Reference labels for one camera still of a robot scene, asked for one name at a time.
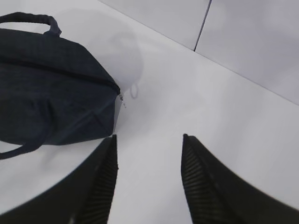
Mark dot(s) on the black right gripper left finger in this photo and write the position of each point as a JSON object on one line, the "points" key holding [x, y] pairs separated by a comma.
{"points": [[83, 197]]}

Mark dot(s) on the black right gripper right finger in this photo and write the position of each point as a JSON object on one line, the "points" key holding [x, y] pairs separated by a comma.
{"points": [[216, 195]]}

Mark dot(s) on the dark blue lunch bag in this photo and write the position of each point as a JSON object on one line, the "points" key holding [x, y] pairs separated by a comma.
{"points": [[52, 90]]}

